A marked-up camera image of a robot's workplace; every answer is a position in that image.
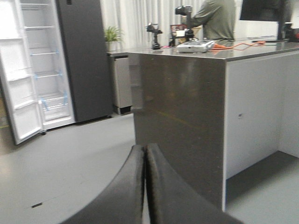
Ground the black camera on stand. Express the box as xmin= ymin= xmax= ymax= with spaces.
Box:
xmin=146 ymin=22 xmax=163 ymax=50

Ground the silver controller box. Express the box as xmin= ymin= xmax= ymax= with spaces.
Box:
xmin=177 ymin=40 xmax=215 ymax=53

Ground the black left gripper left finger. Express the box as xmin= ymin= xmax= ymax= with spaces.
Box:
xmin=63 ymin=145 xmax=145 ymax=224

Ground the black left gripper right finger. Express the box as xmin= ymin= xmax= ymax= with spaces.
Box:
xmin=145 ymin=143 xmax=241 ymax=224

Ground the orange cable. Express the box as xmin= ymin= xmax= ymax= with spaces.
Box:
xmin=209 ymin=41 xmax=267 ymax=51

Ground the person in green shirt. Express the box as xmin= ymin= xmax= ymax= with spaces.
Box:
xmin=190 ymin=0 xmax=236 ymax=40

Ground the grey kitchen island counter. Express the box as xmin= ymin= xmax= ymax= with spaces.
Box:
xmin=129 ymin=42 xmax=299 ymax=209

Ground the dark grey refrigerator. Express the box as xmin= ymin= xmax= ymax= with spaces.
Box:
xmin=0 ymin=0 xmax=113 ymax=145

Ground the small white cabinet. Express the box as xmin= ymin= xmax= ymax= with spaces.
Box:
xmin=108 ymin=52 xmax=133 ymax=114

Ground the potted green plant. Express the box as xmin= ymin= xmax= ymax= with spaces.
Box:
xmin=104 ymin=26 xmax=122 ymax=51

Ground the black monitor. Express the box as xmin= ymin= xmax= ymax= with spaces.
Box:
xmin=240 ymin=0 xmax=292 ymax=42

